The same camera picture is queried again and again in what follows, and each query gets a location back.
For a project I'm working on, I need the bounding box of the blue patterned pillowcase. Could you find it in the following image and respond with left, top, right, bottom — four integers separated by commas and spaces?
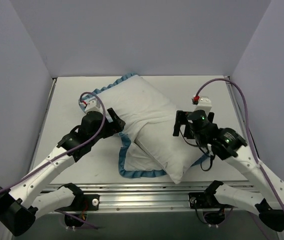
78, 71, 208, 180

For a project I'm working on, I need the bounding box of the white pillow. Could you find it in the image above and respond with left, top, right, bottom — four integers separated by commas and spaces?
97, 74, 205, 185

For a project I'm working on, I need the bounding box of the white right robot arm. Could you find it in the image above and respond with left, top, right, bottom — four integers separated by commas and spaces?
173, 110, 284, 232

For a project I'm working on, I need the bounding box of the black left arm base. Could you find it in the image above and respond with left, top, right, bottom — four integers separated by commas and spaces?
60, 194, 100, 229

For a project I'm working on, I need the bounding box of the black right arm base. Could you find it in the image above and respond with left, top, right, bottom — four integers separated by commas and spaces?
188, 192, 234, 228

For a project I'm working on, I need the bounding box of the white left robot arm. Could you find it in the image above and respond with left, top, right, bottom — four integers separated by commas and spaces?
0, 108, 126, 237

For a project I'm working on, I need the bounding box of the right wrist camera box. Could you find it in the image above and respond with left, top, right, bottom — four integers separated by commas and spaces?
192, 95, 212, 115

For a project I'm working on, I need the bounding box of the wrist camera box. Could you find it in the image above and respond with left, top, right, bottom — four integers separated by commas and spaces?
192, 95, 212, 115
80, 98, 101, 114

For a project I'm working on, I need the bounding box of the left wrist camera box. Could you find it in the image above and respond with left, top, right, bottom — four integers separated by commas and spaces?
80, 98, 101, 114

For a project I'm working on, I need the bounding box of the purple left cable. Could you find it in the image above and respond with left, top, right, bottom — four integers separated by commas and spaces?
0, 91, 107, 230

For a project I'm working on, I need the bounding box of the purple cable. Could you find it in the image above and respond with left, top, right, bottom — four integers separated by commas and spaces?
195, 77, 284, 240
0, 91, 107, 230

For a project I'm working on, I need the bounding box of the thin black cable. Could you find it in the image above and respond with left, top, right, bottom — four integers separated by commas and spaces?
181, 134, 214, 172

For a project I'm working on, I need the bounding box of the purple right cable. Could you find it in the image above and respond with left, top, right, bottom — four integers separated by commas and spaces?
195, 77, 284, 240

